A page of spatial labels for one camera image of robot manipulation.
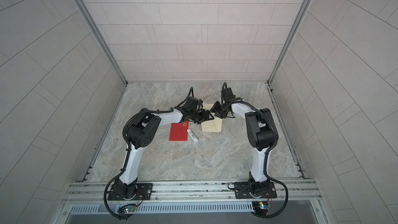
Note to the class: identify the left small circuit board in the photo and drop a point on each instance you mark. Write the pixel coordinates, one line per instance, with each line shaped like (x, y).
(127, 209)

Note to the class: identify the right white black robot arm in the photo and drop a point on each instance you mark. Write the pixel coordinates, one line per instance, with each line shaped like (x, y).
(261, 132)

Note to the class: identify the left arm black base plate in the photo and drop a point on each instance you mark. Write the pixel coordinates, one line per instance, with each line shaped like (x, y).
(135, 192)

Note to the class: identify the cream yellow envelope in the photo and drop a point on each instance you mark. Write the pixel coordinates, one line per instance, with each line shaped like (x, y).
(214, 125)

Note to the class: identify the aluminium rail frame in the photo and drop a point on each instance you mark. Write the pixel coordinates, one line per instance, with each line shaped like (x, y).
(193, 191)

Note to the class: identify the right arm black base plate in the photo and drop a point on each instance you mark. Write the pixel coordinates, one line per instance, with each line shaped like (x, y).
(250, 190)

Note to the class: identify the right small circuit board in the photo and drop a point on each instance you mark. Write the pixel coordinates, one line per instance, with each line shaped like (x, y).
(261, 208)

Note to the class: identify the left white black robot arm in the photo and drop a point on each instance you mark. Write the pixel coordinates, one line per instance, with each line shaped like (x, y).
(139, 132)

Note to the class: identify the red envelope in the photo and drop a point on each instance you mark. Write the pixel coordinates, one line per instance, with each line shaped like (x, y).
(179, 132)

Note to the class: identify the small circuit board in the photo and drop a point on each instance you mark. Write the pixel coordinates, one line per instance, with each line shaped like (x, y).
(261, 208)
(127, 209)

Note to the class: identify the white glue stick tube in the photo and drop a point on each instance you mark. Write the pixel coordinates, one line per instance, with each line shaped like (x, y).
(192, 135)

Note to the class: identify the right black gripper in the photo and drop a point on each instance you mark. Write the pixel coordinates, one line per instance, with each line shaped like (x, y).
(215, 108)

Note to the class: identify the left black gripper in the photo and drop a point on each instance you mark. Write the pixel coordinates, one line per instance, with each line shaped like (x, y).
(203, 118)

